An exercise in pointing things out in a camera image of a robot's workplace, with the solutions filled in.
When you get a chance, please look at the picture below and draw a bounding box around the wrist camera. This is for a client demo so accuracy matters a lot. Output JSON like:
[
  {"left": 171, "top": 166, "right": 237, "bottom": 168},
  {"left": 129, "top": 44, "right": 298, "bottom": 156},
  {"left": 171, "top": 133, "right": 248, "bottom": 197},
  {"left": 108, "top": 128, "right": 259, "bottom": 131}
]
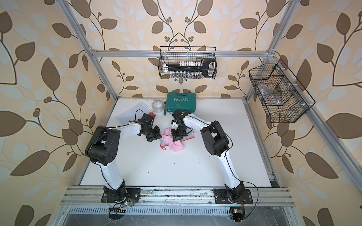
[
  {"left": 140, "top": 114, "right": 154, "bottom": 125},
  {"left": 172, "top": 119, "right": 183, "bottom": 129}
]

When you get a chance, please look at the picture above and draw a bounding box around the black wire basket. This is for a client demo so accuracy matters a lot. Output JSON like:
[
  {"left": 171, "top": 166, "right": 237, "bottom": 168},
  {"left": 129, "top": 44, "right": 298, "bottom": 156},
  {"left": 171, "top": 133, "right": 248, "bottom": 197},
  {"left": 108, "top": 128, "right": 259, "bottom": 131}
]
[
  {"left": 248, "top": 59, "right": 316, "bottom": 123},
  {"left": 158, "top": 45, "right": 217, "bottom": 80}
]

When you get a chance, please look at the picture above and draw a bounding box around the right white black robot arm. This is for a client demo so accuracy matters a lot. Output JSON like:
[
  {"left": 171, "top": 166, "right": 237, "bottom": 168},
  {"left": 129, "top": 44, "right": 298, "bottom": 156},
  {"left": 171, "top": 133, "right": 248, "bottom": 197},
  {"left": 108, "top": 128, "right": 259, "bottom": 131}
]
[{"left": 171, "top": 110, "right": 245, "bottom": 202}]

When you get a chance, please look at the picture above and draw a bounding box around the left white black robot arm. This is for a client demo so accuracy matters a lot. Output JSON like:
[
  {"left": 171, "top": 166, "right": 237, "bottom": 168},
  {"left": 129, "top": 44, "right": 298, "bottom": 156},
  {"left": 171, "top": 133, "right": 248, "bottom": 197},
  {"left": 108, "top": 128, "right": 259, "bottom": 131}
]
[{"left": 85, "top": 114, "right": 162, "bottom": 191}]

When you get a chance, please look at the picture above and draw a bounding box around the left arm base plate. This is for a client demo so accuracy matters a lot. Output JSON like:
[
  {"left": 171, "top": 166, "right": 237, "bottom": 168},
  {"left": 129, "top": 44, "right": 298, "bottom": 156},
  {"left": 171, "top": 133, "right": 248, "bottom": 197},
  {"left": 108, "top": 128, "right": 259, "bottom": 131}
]
[{"left": 101, "top": 187, "right": 141, "bottom": 203}]

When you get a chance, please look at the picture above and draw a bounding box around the green plastic tool case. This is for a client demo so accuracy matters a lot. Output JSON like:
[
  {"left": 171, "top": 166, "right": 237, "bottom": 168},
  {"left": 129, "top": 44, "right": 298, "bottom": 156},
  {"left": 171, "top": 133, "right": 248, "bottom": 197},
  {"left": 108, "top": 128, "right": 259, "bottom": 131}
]
[{"left": 164, "top": 92, "right": 196, "bottom": 115}]

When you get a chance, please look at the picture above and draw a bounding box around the black wire basket centre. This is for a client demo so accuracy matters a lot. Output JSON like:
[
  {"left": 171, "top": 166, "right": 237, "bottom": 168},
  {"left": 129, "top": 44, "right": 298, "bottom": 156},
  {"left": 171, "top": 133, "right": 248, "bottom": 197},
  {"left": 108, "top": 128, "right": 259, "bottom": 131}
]
[{"left": 158, "top": 45, "right": 217, "bottom": 80}]

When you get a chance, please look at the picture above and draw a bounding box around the pink microfiber cloth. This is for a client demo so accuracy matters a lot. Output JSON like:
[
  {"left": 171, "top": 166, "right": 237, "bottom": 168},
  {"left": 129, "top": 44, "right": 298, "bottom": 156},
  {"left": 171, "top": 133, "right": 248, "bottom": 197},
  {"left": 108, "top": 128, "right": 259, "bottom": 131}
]
[{"left": 160, "top": 128, "right": 184, "bottom": 152}]

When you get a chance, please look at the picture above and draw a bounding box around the black socket holder rail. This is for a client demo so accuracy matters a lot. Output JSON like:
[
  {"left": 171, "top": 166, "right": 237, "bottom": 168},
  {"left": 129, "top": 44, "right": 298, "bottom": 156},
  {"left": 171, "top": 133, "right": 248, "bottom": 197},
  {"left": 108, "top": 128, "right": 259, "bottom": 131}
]
[{"left": 162, "top": 59, "right": 217, "bottom": 79}]

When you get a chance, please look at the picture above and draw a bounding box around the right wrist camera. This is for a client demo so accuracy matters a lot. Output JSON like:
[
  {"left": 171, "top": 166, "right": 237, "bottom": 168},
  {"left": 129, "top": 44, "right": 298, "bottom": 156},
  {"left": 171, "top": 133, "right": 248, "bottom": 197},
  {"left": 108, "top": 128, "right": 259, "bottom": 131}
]
[{"left": 172, "top": 119, "right": 183, "bottom": 129}]

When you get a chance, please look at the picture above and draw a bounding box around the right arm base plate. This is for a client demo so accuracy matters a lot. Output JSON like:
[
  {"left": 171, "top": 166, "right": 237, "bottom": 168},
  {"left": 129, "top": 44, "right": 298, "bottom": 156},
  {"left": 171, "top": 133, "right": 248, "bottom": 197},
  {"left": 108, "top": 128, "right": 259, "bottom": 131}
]
[{"left": 213, "top": 188, "right": 254, "bottom": 205}]

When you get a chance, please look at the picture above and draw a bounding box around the clear tape roll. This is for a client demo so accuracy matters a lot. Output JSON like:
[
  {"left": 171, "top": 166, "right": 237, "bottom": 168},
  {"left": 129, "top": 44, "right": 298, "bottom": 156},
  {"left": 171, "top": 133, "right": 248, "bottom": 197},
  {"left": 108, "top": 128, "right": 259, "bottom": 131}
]
[{"left": 152, "top": 100, "right": 165, "bottom": 114}]

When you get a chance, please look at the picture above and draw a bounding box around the clear plastic bag in basket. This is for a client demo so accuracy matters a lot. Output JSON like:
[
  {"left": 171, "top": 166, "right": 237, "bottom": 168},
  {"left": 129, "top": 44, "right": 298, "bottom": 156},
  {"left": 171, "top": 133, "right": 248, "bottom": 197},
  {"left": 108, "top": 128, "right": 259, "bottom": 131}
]
[{"left": 258, "top": 83, "right": 282, "bottom": 105}]

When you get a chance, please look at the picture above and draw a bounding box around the stack of mesh document bags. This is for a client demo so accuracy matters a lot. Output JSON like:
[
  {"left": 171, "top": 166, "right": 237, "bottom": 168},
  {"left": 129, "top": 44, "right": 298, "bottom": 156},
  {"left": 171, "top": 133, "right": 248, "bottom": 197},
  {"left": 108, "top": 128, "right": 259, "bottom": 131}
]
[{"left": 116, "top": 102, "right": 156, "bottom": 125}]

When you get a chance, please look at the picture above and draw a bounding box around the black wire basket right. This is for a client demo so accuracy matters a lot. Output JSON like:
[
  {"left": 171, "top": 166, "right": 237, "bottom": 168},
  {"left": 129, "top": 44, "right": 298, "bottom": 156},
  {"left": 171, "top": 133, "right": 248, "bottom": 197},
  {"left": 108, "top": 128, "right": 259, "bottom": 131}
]
[{"left": 248, "top": 59, "right": 316, "bottom": 123}]

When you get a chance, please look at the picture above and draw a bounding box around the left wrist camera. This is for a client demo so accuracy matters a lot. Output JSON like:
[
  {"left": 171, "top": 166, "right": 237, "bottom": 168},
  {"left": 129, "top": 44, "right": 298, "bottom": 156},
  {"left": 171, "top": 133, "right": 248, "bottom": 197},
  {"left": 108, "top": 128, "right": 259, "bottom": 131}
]
[{"left": 140, "top": 114, "right": 154, "bottom": 125}]

